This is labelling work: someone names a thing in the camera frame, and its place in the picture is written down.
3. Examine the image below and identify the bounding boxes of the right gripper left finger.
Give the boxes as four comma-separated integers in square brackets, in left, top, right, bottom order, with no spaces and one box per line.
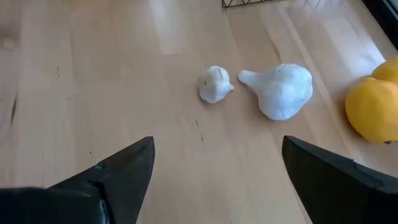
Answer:
[0,136,156,224]

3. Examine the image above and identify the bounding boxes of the large white garlic bulb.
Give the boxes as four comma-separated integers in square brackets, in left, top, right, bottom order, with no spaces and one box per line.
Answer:
[237,63,314,122]

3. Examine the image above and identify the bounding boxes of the small white garlic clove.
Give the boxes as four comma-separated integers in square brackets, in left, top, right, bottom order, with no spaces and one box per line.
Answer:
[198,65,235,105]

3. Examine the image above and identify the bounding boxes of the yellow lemon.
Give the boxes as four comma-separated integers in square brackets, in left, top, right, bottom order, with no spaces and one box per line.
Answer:
[344,55,398,145]

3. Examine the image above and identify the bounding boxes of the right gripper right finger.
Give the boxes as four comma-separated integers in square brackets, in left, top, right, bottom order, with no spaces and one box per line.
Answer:
[281,135,398,224]

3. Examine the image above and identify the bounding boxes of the wire mesh basket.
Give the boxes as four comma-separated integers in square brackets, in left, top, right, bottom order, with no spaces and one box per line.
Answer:
[221,0,282,9]

